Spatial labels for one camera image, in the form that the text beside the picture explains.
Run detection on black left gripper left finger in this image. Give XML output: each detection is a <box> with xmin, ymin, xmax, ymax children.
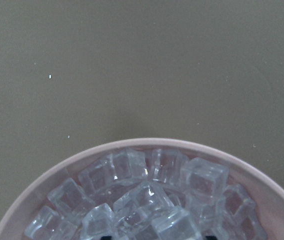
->
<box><xmin>101</xmin><ymin>235</ymin><xmax>112</xmax><ymax>240</ymax></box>

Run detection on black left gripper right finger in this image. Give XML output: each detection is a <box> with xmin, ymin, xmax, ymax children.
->
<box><xmin>205</xmin><ymin>235</ymin><xmax>217</xmax><ymax>240</ymax></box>

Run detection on pink bowl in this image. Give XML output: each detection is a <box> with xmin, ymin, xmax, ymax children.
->
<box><xmin>0</xmin><ymin>138</ymin><xmax>284</xmax><ymax>240</ymax></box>

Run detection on pile of clear ice cubes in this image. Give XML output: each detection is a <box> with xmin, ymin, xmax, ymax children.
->
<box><xmin>24</xmin><ymin>148</ymin><xmax>268</xmax><ymax>240</ymax></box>

